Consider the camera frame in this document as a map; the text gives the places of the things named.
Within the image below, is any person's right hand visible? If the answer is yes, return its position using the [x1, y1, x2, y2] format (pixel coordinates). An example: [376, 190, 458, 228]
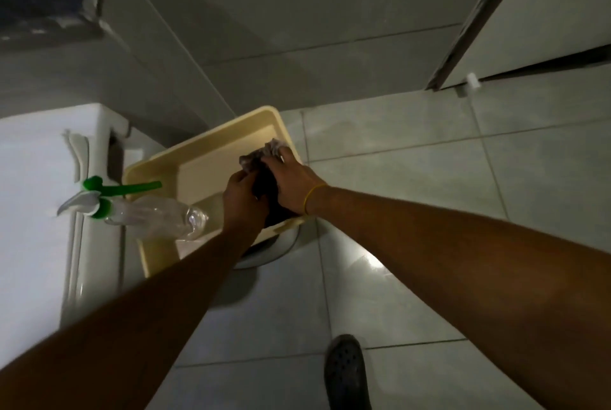
[260, 146, 329, 216]

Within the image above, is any person's left hand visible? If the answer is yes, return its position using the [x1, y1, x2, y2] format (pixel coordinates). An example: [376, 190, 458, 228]
[222, 167, 270, 235]

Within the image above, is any dark wet cloth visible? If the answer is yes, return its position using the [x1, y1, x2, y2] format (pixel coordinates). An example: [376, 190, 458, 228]
[239, 139, 306, 229]

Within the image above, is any person's right forearm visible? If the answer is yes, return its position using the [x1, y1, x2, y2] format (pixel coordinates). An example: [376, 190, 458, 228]
[305, 185, 611, 410]

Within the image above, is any person's left forearm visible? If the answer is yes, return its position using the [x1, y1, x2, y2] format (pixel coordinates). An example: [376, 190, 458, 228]
[0, 226, 258, 410]

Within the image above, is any beige plastic basin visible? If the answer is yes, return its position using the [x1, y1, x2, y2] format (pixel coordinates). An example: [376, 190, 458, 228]
[122, 106, 308, 280]

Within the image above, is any yellow rubber wristband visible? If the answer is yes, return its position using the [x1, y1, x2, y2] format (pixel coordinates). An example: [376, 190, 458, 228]
[303, 184, 330, 216]

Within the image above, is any white round stool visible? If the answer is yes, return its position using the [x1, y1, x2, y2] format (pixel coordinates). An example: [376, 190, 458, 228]
[234, 223, 302, 270]

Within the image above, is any clear spray bottle green nozzle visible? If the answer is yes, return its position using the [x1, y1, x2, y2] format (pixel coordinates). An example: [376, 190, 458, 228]
[56, 176, 210, 240]

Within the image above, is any white door stopper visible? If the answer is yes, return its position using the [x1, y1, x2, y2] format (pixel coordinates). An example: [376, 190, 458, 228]
[456, 72, 480, 99]

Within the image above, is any white toilet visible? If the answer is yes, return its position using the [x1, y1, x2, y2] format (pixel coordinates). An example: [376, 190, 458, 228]
[0, 103, 149, 372]

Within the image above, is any black perforated clog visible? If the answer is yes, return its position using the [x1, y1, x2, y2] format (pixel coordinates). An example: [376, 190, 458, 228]
[324, 334, 373, 410]

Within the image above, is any white door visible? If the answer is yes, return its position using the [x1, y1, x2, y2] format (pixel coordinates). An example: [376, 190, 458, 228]
[426, 0, 611, 92]

